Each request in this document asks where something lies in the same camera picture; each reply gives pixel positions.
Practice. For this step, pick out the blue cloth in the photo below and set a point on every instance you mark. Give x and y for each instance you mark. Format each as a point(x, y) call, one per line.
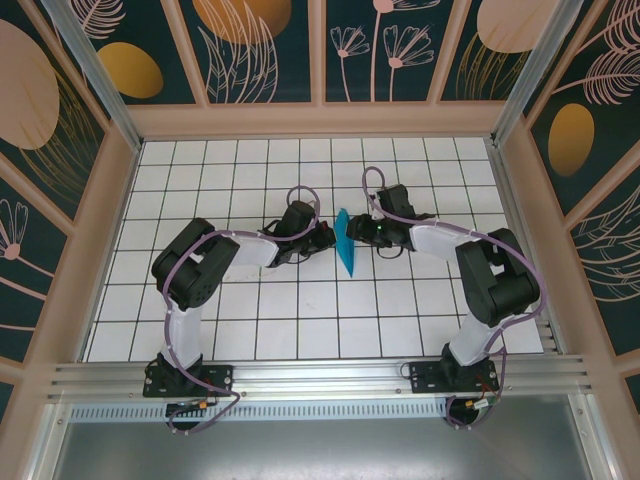
point(345, 245)

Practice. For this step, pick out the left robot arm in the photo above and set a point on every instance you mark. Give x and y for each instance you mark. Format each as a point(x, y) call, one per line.
point(255, 250)

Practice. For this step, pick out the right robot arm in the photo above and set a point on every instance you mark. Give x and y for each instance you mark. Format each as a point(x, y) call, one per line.
point(435, 240)

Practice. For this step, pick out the grey metal sheet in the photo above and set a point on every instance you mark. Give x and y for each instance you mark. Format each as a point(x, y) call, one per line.
point(320, 450)

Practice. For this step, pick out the dark panel with pink flowers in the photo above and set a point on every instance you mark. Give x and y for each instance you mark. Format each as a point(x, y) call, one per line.
point(380, 50)

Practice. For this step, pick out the dark panel with orange disc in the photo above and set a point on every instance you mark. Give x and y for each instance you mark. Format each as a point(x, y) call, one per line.
point(240, 50)

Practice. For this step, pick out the dark panel with pale disc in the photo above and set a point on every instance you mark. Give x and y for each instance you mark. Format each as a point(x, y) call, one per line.
point(490, 50)

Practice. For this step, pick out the small circuit board with connector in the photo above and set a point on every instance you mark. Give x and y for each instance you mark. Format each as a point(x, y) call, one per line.
point(190, 407)
point(477, 404)

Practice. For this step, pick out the dark panel with large leaf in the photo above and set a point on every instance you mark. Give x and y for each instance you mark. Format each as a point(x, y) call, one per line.
point(610, 260)

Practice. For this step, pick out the dark panel with gold oval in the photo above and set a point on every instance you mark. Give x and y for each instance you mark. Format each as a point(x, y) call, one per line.
point(130, 70)

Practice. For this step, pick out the dark panel with single flower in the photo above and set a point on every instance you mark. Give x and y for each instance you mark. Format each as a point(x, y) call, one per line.
point(25, 260)

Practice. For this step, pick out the dark panel with pale circle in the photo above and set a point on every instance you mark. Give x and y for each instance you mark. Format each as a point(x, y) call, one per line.
point(30, 100)

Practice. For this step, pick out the aluminium side rail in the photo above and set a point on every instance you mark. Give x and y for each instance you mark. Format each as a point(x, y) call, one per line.
point(525, 250)

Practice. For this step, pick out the long aluminium mounting rail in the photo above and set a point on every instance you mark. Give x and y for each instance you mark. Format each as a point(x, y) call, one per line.
point(325, 372)

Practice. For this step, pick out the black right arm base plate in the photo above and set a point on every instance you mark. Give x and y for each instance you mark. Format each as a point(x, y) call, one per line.
point(425, 377)

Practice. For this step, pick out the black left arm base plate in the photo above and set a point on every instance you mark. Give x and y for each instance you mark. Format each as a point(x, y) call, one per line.
point(220, 380)

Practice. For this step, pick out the aluminium corner post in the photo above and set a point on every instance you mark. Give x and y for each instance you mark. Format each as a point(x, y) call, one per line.
point(95, 75)
point(530, 75)

